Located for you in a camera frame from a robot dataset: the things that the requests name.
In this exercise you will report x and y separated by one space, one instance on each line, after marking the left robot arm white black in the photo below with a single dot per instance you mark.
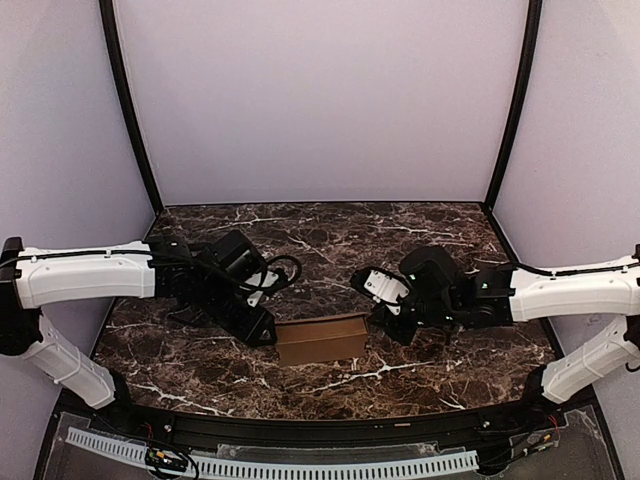
225 280

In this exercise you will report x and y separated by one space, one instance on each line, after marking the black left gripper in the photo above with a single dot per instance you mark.
239 314

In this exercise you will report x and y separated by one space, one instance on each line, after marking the brown cardboard paper box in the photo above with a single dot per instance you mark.
322 339

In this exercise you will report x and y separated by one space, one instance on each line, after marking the black frame post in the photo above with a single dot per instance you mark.
521 83
126 102

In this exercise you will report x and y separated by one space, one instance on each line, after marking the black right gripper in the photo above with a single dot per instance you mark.
417 310

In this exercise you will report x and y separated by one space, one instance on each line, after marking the small green circuit board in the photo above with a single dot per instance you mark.
162 459

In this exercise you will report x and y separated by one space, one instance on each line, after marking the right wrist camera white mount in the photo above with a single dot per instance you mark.
381 286

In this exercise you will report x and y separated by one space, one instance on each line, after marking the black left frame post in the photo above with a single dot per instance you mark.
126 102

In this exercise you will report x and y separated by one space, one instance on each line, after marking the white slotted cable duct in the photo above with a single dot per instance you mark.
243 462

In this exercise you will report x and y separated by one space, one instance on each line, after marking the black right frame post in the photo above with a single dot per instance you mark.
521 83

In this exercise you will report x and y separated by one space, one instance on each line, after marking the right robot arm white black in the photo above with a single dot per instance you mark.
431 291

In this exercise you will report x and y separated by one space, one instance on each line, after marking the right small circuit board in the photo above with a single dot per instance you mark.
542 443

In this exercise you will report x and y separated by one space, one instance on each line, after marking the black front table rail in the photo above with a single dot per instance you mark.
482 428

